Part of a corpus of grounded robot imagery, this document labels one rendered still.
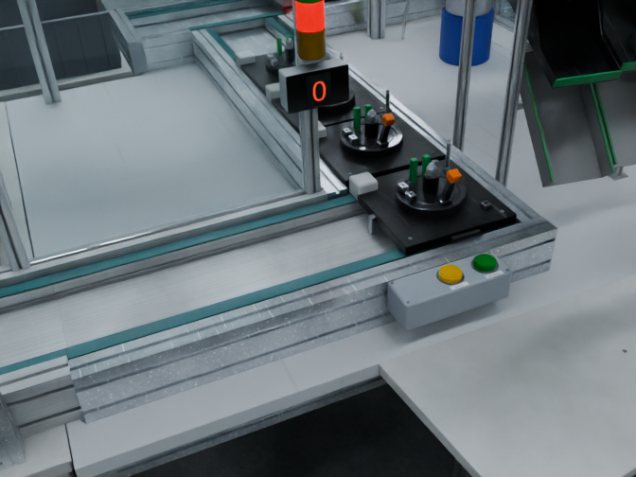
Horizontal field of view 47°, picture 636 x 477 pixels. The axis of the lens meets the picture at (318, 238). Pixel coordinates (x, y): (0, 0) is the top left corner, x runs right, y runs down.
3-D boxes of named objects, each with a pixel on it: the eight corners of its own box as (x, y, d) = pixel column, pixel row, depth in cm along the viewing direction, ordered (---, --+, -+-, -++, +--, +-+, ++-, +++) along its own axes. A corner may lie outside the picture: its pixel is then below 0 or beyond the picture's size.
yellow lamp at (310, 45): (330, 57, 128) (329, 29, 125) (304, 62, 127) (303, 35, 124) (319, 47, 132) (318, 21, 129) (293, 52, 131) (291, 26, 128)
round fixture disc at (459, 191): (480, 207, 140) (481, 199, 139) (415, 225, 136) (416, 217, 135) (441, 173, 151) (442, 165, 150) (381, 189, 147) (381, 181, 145)
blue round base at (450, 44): (499, 61, 224) (504, 12, 216) (455, 70, 220) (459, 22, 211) (471, 44, 236) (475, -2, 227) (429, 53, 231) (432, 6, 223)
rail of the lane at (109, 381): (550, 270, 141) (558, 223, 135) (86, 424, 115) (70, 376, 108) (532, 255, 146) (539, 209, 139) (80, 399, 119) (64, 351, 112)
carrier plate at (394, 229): (516, 222, 139) (517, 213, 138) (405, 256, 132) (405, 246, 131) (449, 166, 157) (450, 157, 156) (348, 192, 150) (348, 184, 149)
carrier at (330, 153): (445, 163, 158) (450, 110, 151) (345, 188, 151) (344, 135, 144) (393, 117, 176) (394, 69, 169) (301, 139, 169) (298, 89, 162)
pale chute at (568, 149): (603, 177, 144) (615, 171, 140) (541, 187, 142) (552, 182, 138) (569, 45, 148) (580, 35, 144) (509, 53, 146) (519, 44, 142)
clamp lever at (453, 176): (451, 201, 138) (462, 175, 131) (442, 203, 137) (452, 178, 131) (442, 186, 139) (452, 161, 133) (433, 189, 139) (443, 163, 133)
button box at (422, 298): (509, 297, 129) (513, 270, 126) (405, 332, 123) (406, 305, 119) (486, 274, 135) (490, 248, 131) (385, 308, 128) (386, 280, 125)
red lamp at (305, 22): (329, 29, 125) (328, 1, 122) (303, 34, 124) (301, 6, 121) (318, 21, 129) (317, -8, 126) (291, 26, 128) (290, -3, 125)
